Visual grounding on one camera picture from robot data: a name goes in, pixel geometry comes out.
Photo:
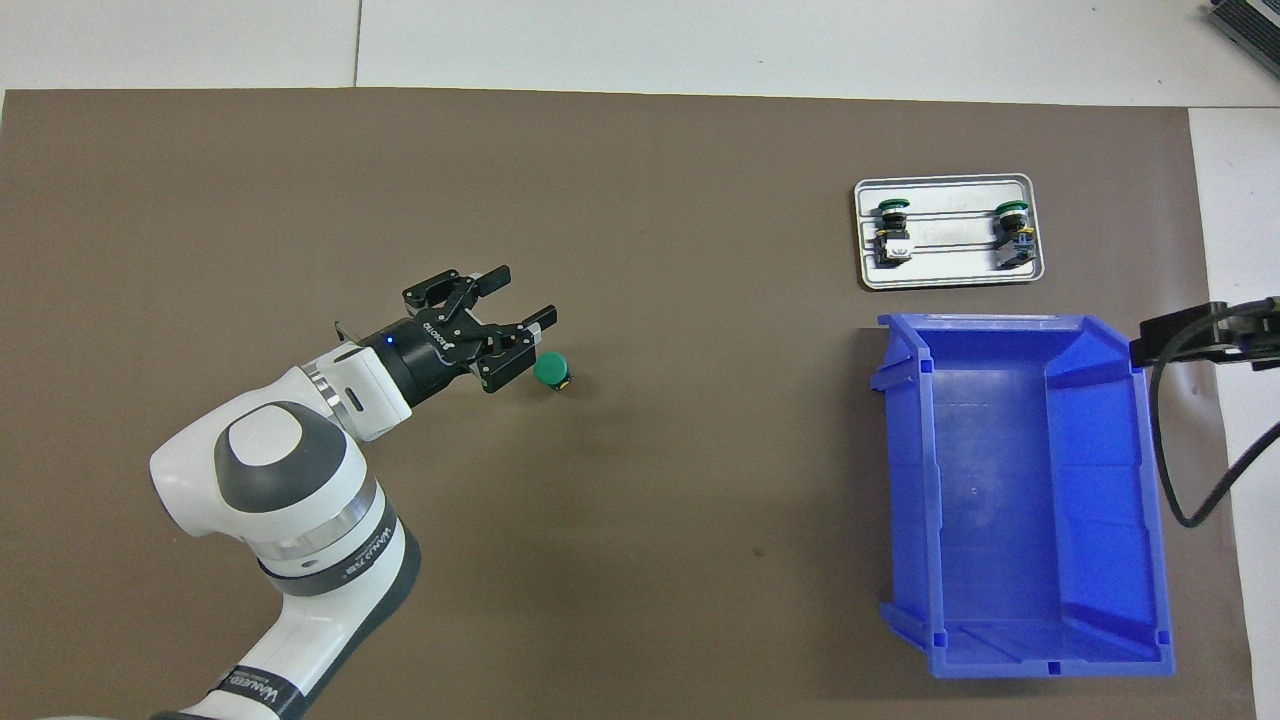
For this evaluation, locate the brown table mat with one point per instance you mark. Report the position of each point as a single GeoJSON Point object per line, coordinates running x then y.
{"type": "Point", "coordinates": [700, 550]}

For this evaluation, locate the grey ribbed device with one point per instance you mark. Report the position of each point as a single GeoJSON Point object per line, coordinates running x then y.
{"type": "Point", "coordinates": [1255, 25]}

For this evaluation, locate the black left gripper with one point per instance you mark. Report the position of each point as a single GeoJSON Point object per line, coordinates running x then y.
{"type": "Point", "coordinates": [435, 355]}

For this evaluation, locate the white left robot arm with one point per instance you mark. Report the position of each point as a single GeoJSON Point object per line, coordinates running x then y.
{"type": "Point", "coordinates": [280, 480]}

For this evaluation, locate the grey metal tray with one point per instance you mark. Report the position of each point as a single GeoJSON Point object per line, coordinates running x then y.
{"type": "Point", "coordinates": [950, 270]}

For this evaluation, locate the blue plastic storage bin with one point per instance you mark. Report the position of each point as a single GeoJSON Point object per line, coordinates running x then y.
{"type": "Point", "coordinates": [1000, 480]}

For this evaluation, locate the green push button switch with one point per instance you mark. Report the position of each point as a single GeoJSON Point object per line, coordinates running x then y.
{"type": "Point", "coordinates": [550, 368]}
{"type": "Point", "coordinates": [1013, 235]}
{"type": "Point", "coordinates": [893, 232]}

